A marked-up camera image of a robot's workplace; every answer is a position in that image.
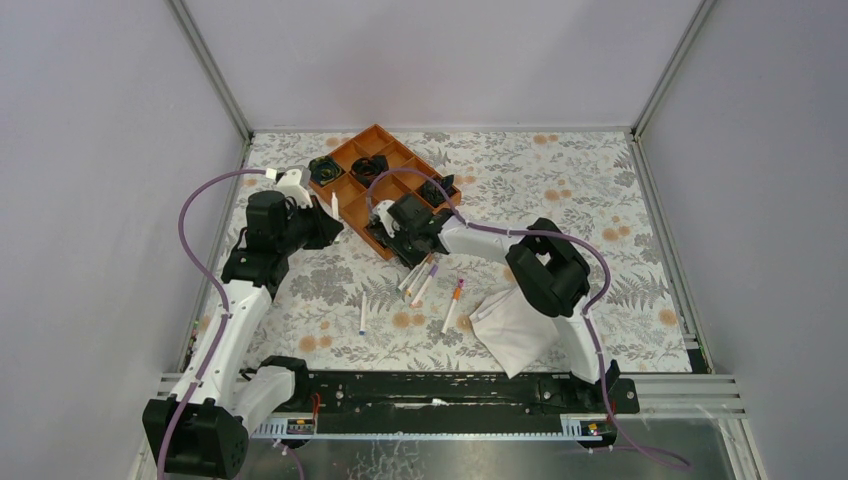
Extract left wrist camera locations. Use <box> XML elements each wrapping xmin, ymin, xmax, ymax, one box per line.
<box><xmin>264</xmin><ymin>166</ymin><xmax>313</xmax><ymax>209</ymax></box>

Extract white folded cloth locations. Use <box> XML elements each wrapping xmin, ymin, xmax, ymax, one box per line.
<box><xmin>470</xmin><ymin>287</ymin><xmax>560</xmax><ymax>378</ymax></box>

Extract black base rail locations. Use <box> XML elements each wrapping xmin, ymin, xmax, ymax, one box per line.
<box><xmin>274</xmin><ymin>370</ymin><xmax>640</xmax><ymax>437</ymax></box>

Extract orange wooden compartment tray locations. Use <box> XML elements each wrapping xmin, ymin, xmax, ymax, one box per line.
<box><xmin>308</xmin><ymin>124</ymin><xmax>462</xmax><ymax>267</ymax></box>

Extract white marker pen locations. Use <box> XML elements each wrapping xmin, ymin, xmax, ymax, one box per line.
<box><xmin>441</xmin><ymin>294</ymin><xmax>459</xmax><ymax>334</ymax></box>
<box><xmin>404</xmin><ymin>258</ymin><xmax>433</xmax><ymax>297</ymax></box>
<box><xmin>331</xmin><ymin>191</ymin><xmax>340</xmax><ymax>221</ymax></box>

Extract dark green rolled tie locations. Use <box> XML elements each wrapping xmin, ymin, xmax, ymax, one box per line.
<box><xmin>417</xmin><ymin>175</ymin><xmax>457</xmax><ymax>208</ymax></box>

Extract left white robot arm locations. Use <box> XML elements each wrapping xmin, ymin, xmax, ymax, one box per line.
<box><xmin>142</xmin><ymin>190</ymin><xmax>343</xmax><ymax>479</ymax></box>

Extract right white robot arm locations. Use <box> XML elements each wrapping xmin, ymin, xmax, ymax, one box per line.
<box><xmin>366</xmin><ymin>194</ymin><xmax>612</xmax><ymax>384</ymax></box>

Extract white marker green end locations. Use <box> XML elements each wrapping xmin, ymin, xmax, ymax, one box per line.
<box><xmin>397</xmin><ymin>261</ymin><xmax>426</xmax><ymax>294</ymax></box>

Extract green patterned rolled tie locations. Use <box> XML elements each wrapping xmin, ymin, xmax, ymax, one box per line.
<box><xmin>308</xmin><ymin>155</ymin><xmax>345</xmax><ymax>187</ymax></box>

